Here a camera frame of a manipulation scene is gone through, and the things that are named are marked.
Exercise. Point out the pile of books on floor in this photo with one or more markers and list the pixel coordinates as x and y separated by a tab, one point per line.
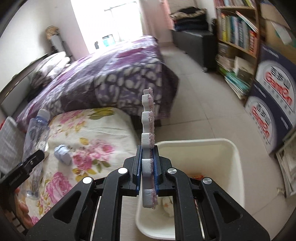
235	74

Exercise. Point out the floral printed cloth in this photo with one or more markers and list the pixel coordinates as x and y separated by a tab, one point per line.
97	129

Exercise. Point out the dark blue water carton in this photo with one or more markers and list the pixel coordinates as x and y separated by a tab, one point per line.
277	81
261	120

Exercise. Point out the blue and white crate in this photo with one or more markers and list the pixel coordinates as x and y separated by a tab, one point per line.
107	39

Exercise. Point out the wooden bookshelf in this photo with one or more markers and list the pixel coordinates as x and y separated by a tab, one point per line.
257	27

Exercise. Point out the stack of magazines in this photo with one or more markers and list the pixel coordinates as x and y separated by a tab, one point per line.
288	169

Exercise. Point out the pink and white foam mat piece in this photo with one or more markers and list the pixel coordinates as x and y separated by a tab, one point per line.
146	139

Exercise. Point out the bed with purple patterned cover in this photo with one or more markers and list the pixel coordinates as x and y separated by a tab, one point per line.
104	76

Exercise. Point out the window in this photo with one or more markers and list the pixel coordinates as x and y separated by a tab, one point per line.
104	20

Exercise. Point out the standing rack with plaid scarf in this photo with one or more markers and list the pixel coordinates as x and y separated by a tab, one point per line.
55	39

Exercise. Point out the stack of folded blankets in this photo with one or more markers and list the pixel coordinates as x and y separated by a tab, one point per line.
189	19

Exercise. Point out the white plastic bin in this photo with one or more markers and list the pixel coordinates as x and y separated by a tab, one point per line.
222	162

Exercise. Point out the black bench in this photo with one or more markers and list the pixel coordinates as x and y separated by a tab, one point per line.
196	48

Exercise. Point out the person's left hand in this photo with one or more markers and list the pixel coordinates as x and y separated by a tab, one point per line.
24	215

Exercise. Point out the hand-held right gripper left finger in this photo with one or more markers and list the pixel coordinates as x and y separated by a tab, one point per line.
138	171

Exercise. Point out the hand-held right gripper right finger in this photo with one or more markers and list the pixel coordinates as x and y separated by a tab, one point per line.
156	171

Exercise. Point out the white curtain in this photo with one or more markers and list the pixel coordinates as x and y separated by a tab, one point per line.
144	18

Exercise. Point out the row of tall slanted books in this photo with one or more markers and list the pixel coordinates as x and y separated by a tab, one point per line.
233	2

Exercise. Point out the crumpled light blue cloth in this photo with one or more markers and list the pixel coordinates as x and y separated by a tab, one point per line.
62	154

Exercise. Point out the red snack wrapper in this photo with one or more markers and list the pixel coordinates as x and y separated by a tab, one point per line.
197	177

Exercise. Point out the dark wooden headboard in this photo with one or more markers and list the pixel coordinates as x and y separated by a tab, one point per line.
20	76

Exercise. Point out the white grid-patterned cloth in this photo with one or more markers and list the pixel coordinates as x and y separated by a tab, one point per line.
9	143

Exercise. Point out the brown cardboard box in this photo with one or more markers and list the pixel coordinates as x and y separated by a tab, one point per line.
275	20

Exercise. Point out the pink cabinet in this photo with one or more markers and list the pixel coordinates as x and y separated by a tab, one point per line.
167	16

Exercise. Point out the row of colourful upright books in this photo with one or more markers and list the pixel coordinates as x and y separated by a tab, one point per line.
238	32

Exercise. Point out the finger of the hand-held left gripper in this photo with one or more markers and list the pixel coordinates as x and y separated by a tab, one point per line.
33	158

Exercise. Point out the clear plastic water bottle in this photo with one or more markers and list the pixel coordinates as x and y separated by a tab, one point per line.
34	139

